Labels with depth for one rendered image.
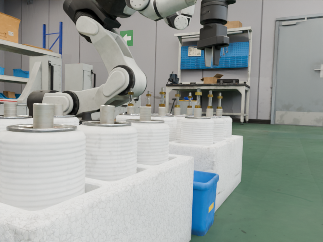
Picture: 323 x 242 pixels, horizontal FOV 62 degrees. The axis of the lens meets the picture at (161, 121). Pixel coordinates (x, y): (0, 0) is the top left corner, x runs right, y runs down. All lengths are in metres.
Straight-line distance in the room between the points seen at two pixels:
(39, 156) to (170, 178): 0.24
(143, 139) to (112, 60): 0.89
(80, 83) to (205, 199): 3.09
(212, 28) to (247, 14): 5.37
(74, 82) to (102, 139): 3.28
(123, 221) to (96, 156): 0.10
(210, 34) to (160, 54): 5.77
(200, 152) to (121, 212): 0.41
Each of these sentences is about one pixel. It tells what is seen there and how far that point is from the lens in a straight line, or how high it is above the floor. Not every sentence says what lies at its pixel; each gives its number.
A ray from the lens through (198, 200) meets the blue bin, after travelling 0.62.
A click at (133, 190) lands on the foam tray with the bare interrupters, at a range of 0.37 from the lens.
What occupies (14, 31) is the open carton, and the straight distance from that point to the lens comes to 6.34.
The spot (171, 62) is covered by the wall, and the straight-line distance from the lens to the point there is 6.51.
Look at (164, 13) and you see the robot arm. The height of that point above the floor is 0.61.
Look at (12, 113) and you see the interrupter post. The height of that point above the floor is 0.26.
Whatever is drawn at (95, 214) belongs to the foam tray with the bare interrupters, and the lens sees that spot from 0.31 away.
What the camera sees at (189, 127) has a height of 0.23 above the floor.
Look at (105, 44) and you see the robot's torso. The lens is 1.36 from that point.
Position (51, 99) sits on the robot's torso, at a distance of 1.51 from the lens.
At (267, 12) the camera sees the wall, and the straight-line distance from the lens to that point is 6.23.
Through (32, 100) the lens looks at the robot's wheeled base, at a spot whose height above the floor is 0.29.
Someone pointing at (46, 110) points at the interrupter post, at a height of 0.27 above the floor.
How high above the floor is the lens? 0.28
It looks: 3 degrees down
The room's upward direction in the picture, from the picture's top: 2 degrees clockwise
